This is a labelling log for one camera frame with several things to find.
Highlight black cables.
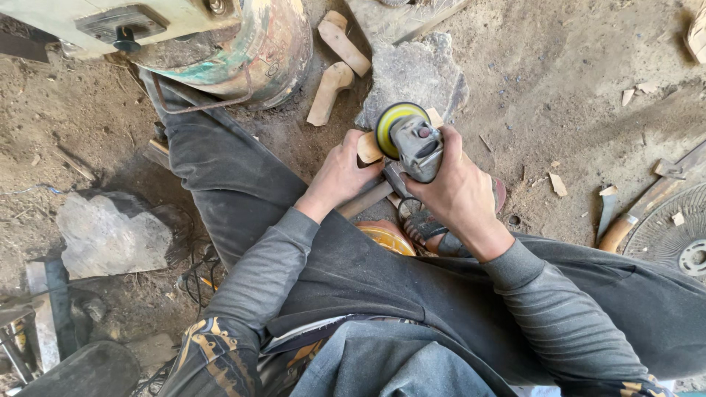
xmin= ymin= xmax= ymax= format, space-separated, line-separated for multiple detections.
xmin=175 ymin=242 xmax=222 ymax=318

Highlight bent rusty wire rod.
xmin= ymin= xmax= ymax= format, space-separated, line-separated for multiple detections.
xmin=151 ymin=62 xmax=255 ymax=115

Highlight flat gray stone slab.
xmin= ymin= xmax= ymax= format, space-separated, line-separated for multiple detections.
xmin=355 ymin=31 xmax=470 ymax=131

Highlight black rounded cushion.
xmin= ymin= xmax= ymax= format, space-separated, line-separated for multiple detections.
xmin=15 ymin=340 xmax=142 ymax=397

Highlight hammer with wooden handle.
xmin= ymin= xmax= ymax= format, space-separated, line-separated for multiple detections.
xmin=336 ymin=161 xmax=411 ymax=221

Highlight light wooden workpiece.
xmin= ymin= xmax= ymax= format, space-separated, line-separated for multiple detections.
xmin=357 ymin=107 xmax=445 ymax=165

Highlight wooden piece at edge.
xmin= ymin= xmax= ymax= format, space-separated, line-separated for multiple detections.
xmin=684 ymin=4 xmax=706 ymax=65

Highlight round orange yellow container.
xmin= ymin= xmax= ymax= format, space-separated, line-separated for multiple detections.
xmin=354 ymin=221 xmax=418 ymax=258

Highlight beige machine with black switch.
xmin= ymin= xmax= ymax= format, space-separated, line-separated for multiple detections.
xmin=0 ymin=0 xmax=245 ymax=60

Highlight gray metal beam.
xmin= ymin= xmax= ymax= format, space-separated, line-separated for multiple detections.
xmin=24 ymin=258 xmax=79 ymax=373

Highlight adze with wooden handle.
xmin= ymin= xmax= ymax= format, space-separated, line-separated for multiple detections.
xmin=598 ymin=140 xmax=706 ymax=254

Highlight person's right hand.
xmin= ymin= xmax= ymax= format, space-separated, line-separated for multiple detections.
xmin=403 ymin=125 xmax=515 ymax=263

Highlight short carved wooden blank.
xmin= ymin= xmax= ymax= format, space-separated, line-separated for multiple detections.
xmin=306 ymin=61 xmax=355 ymax=127

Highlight person's strapped sandal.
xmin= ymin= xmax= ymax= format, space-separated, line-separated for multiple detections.
xmin=398 ymin=197 xmax=476 ymax=258

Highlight person's left hand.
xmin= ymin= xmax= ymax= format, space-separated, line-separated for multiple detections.
xmin=294 ymin=129 xmax=387 ymax=225

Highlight long carved wooden blank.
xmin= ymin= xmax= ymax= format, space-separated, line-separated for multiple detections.
xmin=317 ymin=10 xmax=372 ymax=78

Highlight gray angle grinder yellow disc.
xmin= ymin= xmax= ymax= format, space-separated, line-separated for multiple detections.
xmin=374 ymin=101 xmax=445 ymax=184

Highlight small metal blade tool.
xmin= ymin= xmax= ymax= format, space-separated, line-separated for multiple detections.
xmin=595 ymin=185 xmax=619 ymax=247

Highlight round metal fan guard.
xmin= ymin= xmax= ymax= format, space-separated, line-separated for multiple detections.
xmin=623 ymin=183 xmax=706 ymax=283

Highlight person's dark gray trousers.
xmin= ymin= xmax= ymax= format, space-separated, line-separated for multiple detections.
xmin=138 ymin=68 xmax=706 ymax=397

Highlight large gray rock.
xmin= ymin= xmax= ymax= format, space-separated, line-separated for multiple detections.
xmin=55 ymin=190 xmax=192 ymax=280

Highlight rusty green metal cylinder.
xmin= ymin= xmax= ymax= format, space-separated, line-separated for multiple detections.
xmin=128 ymin=0 xmax=314 ymax=111

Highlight red disc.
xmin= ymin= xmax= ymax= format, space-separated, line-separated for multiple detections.
xmin=491 ymin=176 xmax=507 ymax=215

